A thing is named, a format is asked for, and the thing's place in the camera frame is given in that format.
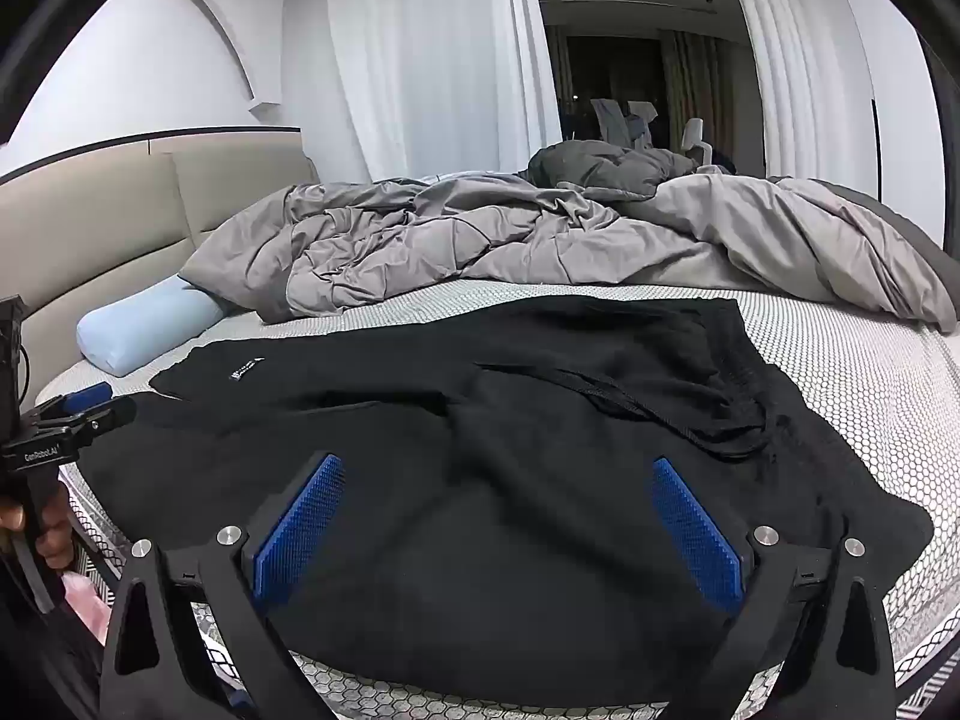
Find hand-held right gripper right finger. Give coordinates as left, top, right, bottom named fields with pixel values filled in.
left=651, top=456, right=899, bottom=720

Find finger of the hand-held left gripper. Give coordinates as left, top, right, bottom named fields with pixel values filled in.
left=71, top=396, right=140, bottom=445
left=22, top=381, right=115, bottom=427

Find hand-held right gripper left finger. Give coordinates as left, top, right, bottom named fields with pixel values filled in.
left=100, top=452, right=346, bottom=720

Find black pants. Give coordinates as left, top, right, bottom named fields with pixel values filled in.
left=75, top=294, right=935, bottom=706

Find person's left hand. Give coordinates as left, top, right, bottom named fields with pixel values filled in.
left=31, top=476, right=74, bottom=572

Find light blue pillow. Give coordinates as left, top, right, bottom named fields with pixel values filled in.
left=76, top=275, right=226, bottom=377

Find beige padded headboard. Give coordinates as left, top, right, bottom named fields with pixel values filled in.
left=0, top=130, right=323, bottom=410

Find pink cloth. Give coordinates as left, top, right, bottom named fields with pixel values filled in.
left=61, top=570, right=115, bottom=642

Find hexagon patterned mattress pad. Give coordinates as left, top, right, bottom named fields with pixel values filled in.
left=34, top=276, right=960, bottom=720

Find grey quilted duvet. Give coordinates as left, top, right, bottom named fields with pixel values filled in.
left=180, top=165, right=959, bottom=332

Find dark grey blanket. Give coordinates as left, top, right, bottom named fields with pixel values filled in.
left=527, top=140, right=698, bottom=197

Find chair draped with clothes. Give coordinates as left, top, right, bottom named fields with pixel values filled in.
left=589, top=96, right=661, bottom=151

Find brown curtain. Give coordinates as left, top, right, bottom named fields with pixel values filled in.
left=660, top=28, right=740, bottom=158

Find white sheer curtain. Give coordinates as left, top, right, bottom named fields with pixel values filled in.
left=322, top=0, right=565, bottom=182
left=716, top=0, right=880, bottom=181

